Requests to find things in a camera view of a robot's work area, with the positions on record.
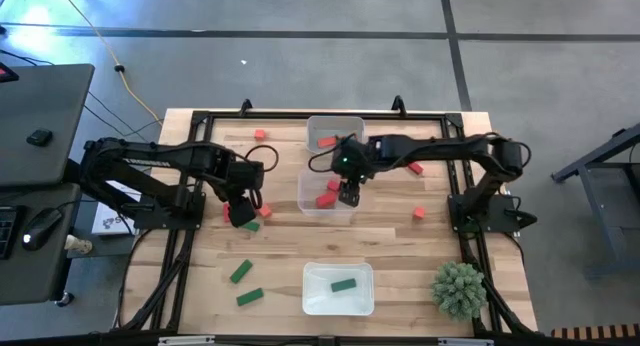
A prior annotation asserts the black device with red light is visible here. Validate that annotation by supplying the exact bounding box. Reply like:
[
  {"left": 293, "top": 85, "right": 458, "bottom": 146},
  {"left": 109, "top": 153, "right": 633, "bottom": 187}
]
[{"left": 0, "top": 61, "right": 20, "bottom": 85}]

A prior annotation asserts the white plastic bin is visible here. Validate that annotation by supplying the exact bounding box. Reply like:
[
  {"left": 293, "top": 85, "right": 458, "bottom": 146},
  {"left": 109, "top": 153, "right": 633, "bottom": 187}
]
[{"left": 301, "top": 261, "right": 376, "bottom": 318}]

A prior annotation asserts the grey plastic bin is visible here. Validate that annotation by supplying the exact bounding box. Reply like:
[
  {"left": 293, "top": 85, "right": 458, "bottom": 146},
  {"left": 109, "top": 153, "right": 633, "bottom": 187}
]
[{"left": 305, "top": 114, "right": 367, "bottom": 155}]

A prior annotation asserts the black computer mouse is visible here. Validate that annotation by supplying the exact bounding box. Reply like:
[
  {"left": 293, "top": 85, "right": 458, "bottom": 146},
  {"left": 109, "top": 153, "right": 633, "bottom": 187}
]
[{"left": 20, "top": 207, "right": 64, "bottom": 253}]

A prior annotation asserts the white printed paper sheet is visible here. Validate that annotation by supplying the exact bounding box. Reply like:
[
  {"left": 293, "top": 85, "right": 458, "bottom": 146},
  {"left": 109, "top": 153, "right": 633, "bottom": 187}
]
[{"left": 91, "top": 179, "right": 146, "bottom": 237}]

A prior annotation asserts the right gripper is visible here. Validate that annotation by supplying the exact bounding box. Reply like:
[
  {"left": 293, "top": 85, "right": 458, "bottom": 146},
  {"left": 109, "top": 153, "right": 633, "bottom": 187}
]
[{"left": 329, "top": 134, "right": 381, "bottom": 209}]

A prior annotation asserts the black cable bundle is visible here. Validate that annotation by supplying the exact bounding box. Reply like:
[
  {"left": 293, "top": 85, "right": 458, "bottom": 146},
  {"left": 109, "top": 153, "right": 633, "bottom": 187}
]
[
  {"left": 112, "top": 229, "right": 197, "bottom": 333},
  {"left": 458, "top": 233, "right": 539, "bottom": 335}
]

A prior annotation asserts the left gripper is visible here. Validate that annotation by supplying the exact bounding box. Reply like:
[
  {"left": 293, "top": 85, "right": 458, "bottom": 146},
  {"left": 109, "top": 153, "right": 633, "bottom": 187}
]
[{"left": 214, "top": 154, "right": 266, "bottom": 228}]

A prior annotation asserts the grey metal desk frame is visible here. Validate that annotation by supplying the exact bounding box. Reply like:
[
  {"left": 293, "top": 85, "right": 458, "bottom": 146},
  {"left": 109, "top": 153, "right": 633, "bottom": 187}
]
[{"left": 549, "top": 120, "right": 640, "bottom": 280}]

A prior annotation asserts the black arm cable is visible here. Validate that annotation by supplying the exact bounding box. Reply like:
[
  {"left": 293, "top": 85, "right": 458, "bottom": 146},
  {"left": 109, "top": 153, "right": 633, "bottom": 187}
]
[
  {"left": 243, "top": 144, "right": 280, "bottom": 174},
  {"left": 307, "top": 133, "right": 357, "bottom": 174}
]

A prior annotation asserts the black aluminium table frame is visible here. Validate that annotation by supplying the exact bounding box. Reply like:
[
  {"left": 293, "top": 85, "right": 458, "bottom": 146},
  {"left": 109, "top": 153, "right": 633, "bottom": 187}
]
[{"left": 149, "top": 109, "right": 501, "bottom": 337}]

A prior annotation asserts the black metal bar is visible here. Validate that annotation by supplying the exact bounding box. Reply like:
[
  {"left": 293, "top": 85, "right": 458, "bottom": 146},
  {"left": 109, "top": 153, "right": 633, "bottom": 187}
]
[{"left": 62, "top": 158, "right": 146, "bottom": 217}]

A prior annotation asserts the clear plastic bin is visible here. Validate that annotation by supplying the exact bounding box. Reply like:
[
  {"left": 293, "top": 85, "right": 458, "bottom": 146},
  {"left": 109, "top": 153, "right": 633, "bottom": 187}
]
[{"left": 296, "top": 168, "right": 363, "bottom": 218}]

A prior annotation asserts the black keyboard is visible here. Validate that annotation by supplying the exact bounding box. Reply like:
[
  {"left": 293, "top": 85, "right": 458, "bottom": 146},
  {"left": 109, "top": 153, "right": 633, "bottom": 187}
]
[{"left": 0, "top": 204, "right": 20, "bottom": 261}]

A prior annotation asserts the small cream plastic object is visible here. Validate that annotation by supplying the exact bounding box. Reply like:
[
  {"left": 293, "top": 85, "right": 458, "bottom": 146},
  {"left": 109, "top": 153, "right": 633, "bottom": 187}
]
[{"left": 63, "top": 233, "right": 94, "bottom": 256}]

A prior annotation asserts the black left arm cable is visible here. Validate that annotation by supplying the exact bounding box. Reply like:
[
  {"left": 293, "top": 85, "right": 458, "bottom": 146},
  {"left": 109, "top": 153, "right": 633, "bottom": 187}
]
[{"left": 243, "top": 144, "right": 280, "bottom": 174}]

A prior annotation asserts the orange black striped strip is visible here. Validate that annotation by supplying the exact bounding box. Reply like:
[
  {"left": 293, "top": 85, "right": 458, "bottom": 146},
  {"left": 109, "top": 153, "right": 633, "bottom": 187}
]
[{"left": 551, "top": 323, "right": 640, "bottom": 341}]

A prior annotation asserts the yellow floor cable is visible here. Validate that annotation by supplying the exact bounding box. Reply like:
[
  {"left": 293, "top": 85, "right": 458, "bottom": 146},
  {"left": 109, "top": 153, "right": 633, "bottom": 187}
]
[{"left": 53, "top": 0, "right": 164, "bottom": 127}]

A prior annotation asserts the small black remote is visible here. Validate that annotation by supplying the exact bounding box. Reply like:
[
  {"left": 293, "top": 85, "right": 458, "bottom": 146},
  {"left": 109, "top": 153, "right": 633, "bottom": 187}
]
[{"left": 25, "top": 128, "right": 54, "bottom": 148}]

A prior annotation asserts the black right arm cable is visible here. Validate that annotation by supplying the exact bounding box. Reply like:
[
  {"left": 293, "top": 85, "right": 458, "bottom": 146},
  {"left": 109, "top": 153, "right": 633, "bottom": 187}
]
[{"left": 307, "top": 133, "right": 357, "bottom": 174}]

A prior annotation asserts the dark grey desk top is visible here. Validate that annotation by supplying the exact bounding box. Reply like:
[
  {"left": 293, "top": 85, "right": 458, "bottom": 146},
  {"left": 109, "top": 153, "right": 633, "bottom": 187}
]
[
  {"left": 0, "top": 183, "right": 82, "bottom": 307},
  {"left": 0, "top": 63, "right": 96, "bottom": 188}
]

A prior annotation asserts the silver metal bracket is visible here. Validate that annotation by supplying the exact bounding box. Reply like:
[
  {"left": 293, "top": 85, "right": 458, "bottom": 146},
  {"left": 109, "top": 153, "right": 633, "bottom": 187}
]
[
  {"left": 157, "top": 335, "right": 217, "bottom": 346},
  {"left": 437, "top": 337, "right": 495, "bottom": 346}
]

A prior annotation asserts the green artificial plant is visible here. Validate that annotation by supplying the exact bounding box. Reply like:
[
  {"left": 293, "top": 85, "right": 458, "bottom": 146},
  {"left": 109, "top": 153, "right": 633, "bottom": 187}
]
[{"left": 430, "top": 260, "right": 489, "bottom": 322}]

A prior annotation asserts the black floor cable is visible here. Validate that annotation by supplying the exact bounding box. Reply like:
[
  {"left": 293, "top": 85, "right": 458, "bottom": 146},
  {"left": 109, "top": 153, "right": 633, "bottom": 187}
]
[
  {"left": 0, "top": 48, "right": 55, "bottom": 67},
  {"left": 82, "top": 89, "right": 164, "bottom": 143}
]

